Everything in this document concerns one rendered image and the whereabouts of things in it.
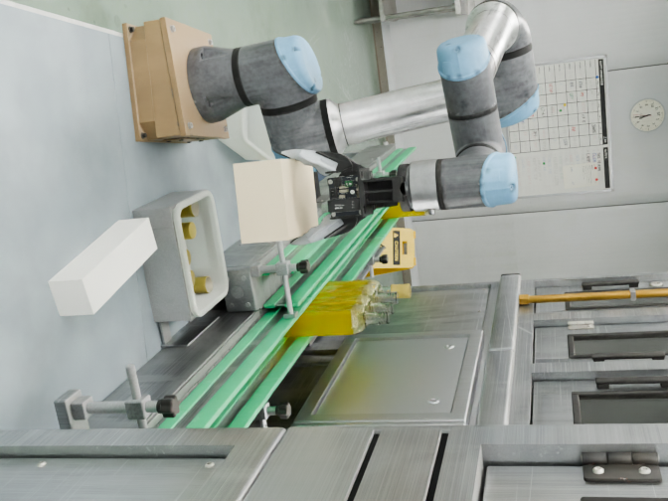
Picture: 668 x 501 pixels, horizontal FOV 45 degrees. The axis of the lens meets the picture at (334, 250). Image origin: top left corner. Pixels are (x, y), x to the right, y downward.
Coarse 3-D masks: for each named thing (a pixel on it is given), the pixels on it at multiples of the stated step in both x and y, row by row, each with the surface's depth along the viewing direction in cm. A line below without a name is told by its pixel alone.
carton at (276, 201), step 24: (240, 168) 120; (264, 168) 119; (288, 168) 121; (312, 168) 133; (240, 192) 120; (264, 192) 119; (288, 192) 120; (312, 192) 132; (240, 216) 120; (264, 216) 119; (288, 216) 120; (312, 216) 131; (264, 240) 120; (288, 240) 119
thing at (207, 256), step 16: (208, 192) 161; (176, 208) 148; (208, 208) 163; (176, 224) 148; (208, 224) 164; (192, 240) 165; (208, 240) 165; (192, 256) 166; (208, 256) 166; (224, 256) 166; (208, 272) 167; (224, 272) 166; (192, 288) 151; (224, 288) 166; (192, 304) 151; (208, 304) 158
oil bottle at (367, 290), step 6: (324, 288) 190; (330, 288) 189; (336, 288) 189; (342, 288) 188; (348, 288) 188; (354, 288) 187; (360, 288) 186; (366, 288) 186; (372, 288) 186; (318, 294) 187; (324, 294) 186; (330, 294) 186; (336, 294) 186; (342, 294) 185; (348, 294) 185; (354, 294) 184; (366, 294) 184; (372, 294) 184; (372, 300) 184
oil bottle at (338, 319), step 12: (312, 312) 176; (324, 312) 175; (336, 312) 174; (348, 312) 173; (360, 312) 174; (300, 324) 177; (312, 324) 176; (324, 324) 175; (336, 324) 175; (348, 324) 174; (360, 324) 174; (288, 336) 178; (300, 336) 178
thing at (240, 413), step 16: (384, 224) 279; (368, 240) 259; (352, 256) 241; (368, 256) 238; (336, 272) 226; (352, 272) 223; (272, 352) 172; (288, 352) 170; (272, 368) 164; (288, 368) 163; (256, 384) 157; (272, 384) 155; (240, 400) 151; (256, 400) 149; (224, 416) 144; (240, 416) 143
